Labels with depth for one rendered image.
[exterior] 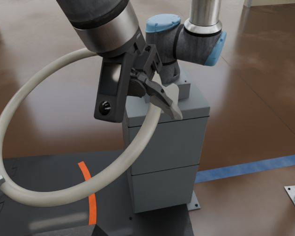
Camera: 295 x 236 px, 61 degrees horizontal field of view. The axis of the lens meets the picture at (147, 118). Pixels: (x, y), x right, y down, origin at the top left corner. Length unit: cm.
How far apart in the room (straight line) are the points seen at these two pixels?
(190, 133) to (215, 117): 125
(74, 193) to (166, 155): 88
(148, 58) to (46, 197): 35
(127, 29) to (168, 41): 73
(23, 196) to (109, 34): 40
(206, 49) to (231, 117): 158
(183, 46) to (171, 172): 74
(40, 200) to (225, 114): 220
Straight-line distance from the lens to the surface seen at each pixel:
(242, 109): 270
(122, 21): 36
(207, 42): 104
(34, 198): 59
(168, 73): 117
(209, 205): 187
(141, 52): 45
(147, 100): 119
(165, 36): 109
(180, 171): 150
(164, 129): 121
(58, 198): 55
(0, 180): 66
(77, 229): 111
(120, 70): 40
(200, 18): 101
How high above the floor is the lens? 157
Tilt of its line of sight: 40 degrees down
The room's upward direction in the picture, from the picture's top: straight up
